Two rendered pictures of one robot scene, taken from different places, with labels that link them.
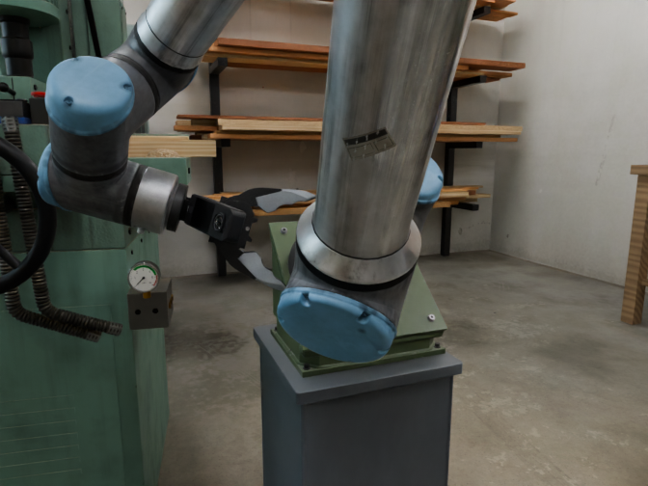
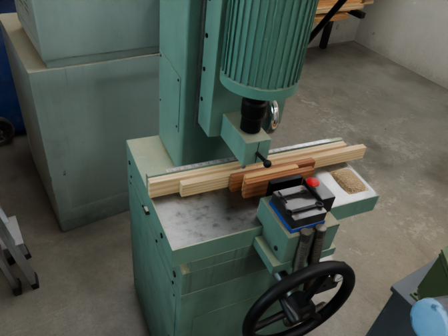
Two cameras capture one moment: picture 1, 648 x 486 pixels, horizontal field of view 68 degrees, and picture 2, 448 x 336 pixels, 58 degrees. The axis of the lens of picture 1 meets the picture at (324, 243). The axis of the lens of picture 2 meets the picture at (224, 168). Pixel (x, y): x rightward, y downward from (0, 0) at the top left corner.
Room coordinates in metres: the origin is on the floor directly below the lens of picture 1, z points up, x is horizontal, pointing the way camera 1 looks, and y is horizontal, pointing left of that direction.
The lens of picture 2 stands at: (0.32, 0.95, 1.60)
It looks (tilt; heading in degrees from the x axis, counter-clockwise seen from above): 39 degrees down; 344
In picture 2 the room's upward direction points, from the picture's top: 8 degrees clockwise
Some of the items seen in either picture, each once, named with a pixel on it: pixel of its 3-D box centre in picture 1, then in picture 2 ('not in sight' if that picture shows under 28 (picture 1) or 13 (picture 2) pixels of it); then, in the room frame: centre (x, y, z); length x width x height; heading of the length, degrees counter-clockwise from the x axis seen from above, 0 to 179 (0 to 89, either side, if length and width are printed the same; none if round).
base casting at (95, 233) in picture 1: (53, 213); (217, 191); (1.23, 0.70, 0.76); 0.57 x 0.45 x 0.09; 13
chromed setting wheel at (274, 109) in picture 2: not in sight; (265, 113); (1.26, 0.58, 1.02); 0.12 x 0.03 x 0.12; 13
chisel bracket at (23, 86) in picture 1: (27, 99); (245, 139); (1.13, 0.67, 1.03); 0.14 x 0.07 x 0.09; 13
